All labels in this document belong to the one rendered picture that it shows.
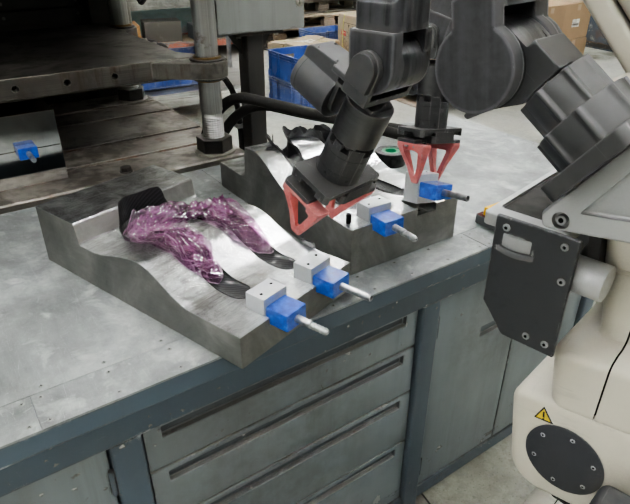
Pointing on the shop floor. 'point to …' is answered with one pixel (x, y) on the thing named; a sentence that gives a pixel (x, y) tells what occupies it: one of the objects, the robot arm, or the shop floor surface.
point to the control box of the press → (242, 16)
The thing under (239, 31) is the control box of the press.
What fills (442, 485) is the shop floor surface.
